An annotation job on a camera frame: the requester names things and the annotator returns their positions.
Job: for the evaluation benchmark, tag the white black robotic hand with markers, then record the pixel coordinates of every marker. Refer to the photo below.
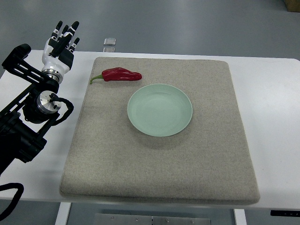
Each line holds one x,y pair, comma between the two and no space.
58,54

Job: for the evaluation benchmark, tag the red pepper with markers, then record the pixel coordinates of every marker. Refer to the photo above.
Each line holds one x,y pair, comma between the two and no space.
117,74

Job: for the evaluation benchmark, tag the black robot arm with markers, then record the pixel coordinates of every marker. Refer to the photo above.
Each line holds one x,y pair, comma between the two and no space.
26,119

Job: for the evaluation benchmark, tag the light green plate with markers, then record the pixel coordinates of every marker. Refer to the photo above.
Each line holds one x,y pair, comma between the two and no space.
159,110

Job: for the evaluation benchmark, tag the white table leg left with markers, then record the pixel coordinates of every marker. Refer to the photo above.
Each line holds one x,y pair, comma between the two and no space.
63,213

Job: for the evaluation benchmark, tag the white table leg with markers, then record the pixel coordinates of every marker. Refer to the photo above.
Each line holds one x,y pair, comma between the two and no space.
63,213
240,217

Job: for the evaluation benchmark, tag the beige fabric mat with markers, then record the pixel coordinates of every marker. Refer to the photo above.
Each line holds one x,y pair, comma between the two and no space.
175,136

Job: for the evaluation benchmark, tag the white table leg right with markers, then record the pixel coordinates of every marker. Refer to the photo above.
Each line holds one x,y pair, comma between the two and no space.
240,217

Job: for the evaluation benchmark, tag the cardboard box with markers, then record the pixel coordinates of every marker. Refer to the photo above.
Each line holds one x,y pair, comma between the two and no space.
292,5

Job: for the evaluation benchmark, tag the black desk control panel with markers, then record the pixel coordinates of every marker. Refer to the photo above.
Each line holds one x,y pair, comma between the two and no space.
285,213

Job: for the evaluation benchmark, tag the metal base plate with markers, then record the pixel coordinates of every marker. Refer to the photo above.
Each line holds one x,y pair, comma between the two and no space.
119,219

